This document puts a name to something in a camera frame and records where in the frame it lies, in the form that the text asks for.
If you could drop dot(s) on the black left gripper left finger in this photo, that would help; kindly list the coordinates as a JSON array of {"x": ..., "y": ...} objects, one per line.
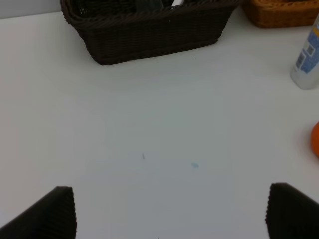
[{"x": 51, "y": 217}]

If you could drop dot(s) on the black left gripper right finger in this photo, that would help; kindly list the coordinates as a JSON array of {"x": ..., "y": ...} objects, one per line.
[{"x": 291, "y": 214}]

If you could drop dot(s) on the white tube blue cap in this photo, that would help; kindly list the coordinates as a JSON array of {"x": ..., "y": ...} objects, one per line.
[{"x": 305, "y": 72}]

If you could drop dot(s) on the black felt board eraser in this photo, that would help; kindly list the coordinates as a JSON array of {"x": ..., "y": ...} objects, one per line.
[{"x": 148, "y": 5}]

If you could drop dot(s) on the white marker pink cap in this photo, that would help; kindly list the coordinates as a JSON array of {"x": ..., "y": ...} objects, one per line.
[{"x": 177, "y": 2}]

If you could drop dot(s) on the orange tangerine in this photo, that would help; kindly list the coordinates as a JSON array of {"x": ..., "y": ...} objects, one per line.
[{"x": 315, "y": 140}]

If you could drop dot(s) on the dark brown wicker basket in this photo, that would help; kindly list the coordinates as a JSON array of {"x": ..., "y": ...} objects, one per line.
[{"x": 115, "y": 31}]

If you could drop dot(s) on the orange wicker basket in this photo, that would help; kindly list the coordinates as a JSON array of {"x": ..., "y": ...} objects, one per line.
[{"x": 281, "y": 13}]

